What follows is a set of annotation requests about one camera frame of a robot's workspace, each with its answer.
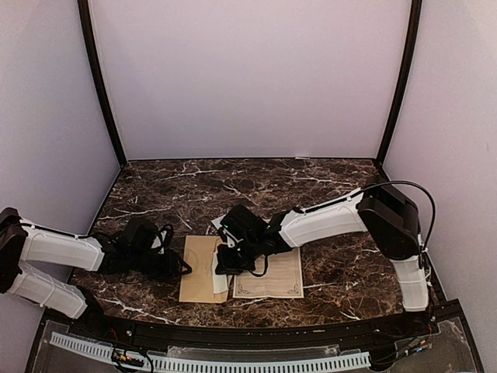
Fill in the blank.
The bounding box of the black frame post right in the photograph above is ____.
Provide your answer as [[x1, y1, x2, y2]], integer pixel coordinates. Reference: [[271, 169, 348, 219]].
[[375, 0, 422, 169]]

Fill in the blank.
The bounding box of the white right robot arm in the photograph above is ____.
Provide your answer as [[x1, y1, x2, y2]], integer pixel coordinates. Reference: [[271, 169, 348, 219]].
[[212, 176, 433, 337]]

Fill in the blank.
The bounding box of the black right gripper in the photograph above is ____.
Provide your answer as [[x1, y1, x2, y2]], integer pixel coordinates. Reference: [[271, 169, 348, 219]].
[[215, 235, 262, 274]]

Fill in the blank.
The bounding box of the cream letter sheet ornate border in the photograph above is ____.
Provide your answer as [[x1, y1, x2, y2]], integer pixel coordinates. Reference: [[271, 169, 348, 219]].
[[211, 249, 228, 295]]

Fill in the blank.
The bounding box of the white sticker sheet wax seal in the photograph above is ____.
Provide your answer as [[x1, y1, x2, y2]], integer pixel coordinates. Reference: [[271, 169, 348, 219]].
[[211, 215, 228, 235]]

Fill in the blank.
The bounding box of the brown kraft envelope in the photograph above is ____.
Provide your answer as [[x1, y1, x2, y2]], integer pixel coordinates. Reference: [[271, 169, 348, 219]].
[[179, 235, 228, 304]]

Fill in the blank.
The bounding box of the white slotted cable duct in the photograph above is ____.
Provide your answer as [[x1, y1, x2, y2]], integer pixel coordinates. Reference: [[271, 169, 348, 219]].
[[50, 332, 370, 372]]

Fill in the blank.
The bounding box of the black frame post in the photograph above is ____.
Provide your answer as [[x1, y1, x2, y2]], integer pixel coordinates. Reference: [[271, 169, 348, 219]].
[[77, 0, 127, 168], [375, 0, 422, 169]]

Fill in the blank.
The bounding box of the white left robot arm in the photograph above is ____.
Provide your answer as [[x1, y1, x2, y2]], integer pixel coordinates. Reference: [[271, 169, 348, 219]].
[[1, 207, 192, 339]]

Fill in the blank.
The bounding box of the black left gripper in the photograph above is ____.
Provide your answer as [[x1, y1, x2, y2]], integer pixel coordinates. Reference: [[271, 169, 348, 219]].
[[129, 249, 191, 282]]

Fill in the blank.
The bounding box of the black frame post left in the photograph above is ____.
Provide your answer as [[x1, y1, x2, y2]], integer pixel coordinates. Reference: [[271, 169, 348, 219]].
[[77, 0, 127, 168]]

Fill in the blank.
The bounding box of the black front rail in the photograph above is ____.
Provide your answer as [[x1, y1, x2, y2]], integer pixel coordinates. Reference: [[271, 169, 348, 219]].
[[69, 310, 436, 350]]

